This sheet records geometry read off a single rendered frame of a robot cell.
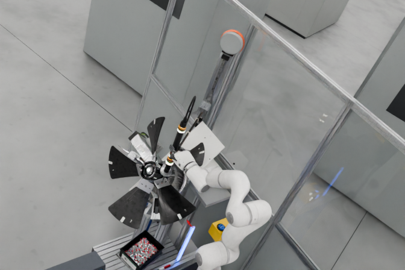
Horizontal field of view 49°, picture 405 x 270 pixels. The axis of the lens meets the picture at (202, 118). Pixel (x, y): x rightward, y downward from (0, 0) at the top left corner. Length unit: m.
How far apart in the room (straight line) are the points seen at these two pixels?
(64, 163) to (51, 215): 0.60
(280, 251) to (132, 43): 2.96
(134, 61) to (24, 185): 1.92
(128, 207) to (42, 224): 1.26
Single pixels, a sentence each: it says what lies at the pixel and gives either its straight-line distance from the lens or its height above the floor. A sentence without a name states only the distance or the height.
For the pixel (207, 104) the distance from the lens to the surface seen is 3.06.
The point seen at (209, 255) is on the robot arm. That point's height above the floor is 1.36.
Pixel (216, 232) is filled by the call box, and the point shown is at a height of 1.05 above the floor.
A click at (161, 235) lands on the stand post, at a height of 0.32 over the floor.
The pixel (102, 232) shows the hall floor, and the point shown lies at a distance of 3.88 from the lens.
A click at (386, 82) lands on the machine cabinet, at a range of 4.58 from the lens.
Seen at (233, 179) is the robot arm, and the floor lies 1.77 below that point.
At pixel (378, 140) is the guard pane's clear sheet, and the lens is 2.46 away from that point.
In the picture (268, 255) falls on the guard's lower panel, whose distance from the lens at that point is 3.26.
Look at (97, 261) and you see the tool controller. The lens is 2.25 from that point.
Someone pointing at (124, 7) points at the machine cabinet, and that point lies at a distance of 5.08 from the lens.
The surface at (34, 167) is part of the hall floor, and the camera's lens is 4.28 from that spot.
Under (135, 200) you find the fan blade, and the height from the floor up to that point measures 1.04.
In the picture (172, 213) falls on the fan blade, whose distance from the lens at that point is 2.62.
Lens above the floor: 3.13
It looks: 36 degrees down
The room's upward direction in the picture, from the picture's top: 22 degrees clockwise
